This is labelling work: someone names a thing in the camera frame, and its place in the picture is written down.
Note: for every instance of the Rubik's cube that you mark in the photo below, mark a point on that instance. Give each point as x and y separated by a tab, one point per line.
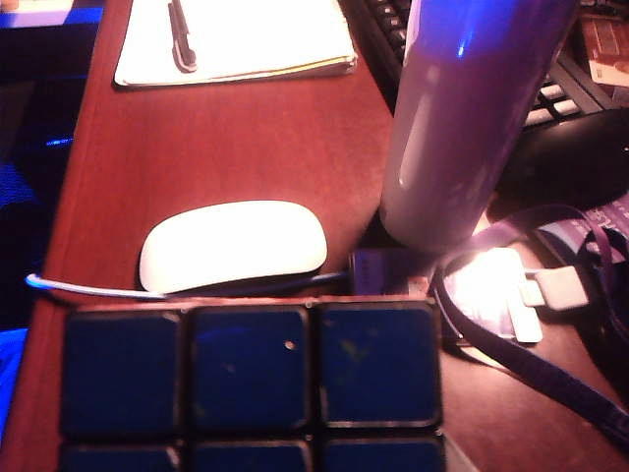
245	369

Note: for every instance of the white computer mouse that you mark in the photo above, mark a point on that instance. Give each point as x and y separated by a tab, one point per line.
231	246

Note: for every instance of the dark wooden table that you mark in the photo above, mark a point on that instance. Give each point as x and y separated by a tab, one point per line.
221	147

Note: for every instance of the pale grey insulated bottle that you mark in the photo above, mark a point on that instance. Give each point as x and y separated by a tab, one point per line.
452	123

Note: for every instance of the white notepad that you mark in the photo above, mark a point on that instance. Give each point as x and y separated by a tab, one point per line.
255	39

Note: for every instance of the black computer keyboard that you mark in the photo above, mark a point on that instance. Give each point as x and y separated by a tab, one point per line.
383	24

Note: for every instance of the black and silver pen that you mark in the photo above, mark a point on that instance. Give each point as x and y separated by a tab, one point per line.
183	49

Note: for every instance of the white dongle plug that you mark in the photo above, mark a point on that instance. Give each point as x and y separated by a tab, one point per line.
560	290

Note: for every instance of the black computer mouse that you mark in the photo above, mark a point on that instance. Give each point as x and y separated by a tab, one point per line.
575	157

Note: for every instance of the brown patterned box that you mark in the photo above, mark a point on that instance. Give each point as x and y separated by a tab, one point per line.
607	49

